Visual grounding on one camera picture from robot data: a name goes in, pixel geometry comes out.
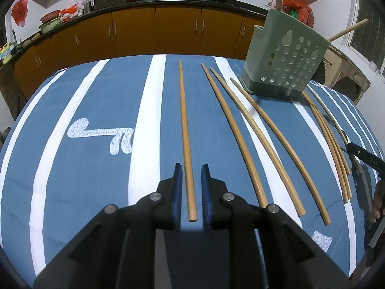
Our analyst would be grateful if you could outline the dark kitchen countertop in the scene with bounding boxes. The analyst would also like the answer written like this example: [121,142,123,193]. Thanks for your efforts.
[0,0,271,67]

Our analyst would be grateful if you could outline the red packaged goods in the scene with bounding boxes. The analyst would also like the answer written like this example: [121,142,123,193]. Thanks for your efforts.
[282,0,315,28]

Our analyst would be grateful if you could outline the green enamel pot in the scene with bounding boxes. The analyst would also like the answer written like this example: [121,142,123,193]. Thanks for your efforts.
[40,18,64,34]

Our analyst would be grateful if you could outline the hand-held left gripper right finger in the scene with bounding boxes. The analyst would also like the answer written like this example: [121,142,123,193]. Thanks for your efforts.
[201,164,351,289]

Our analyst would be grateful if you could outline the green perforated utensil holder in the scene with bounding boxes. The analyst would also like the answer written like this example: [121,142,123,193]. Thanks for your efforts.
[240,8,331,101]

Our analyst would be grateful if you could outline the yellow detergent bottle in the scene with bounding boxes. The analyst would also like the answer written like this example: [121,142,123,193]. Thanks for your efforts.
[0,42,14,65]

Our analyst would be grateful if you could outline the window with grille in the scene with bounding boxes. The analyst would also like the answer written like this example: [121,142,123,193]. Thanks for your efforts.
[348,0,385,73]

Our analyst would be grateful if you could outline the beige arched wooden cabinet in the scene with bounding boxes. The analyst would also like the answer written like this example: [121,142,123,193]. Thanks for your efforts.
[312,43,371,103]

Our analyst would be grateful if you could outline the person's right hand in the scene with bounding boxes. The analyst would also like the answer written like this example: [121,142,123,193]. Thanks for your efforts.
[370,179,385,223]

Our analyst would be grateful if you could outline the orange plastic bag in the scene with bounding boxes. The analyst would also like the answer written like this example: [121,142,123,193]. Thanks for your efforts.
[60,5,77,22]

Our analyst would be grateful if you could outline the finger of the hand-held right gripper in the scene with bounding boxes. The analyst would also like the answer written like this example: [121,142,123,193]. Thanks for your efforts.
[346,143,385,176]

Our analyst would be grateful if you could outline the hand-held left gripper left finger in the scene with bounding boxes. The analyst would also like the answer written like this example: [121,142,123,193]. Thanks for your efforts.
[33,163,184,289]

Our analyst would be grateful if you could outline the hanging red plastic bag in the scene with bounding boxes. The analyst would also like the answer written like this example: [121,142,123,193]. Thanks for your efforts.
[11,0,29,26]

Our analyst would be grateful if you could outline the orange wooden kitchen cabinets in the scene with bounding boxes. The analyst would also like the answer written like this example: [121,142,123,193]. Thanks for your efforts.
[12,5,267,100]

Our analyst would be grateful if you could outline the blue white striped tablecloth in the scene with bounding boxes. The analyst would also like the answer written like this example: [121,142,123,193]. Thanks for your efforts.
[0,54,383,284]

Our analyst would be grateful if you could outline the brown clay bowl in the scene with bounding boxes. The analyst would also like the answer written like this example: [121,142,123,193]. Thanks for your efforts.
[40,10,61,25]

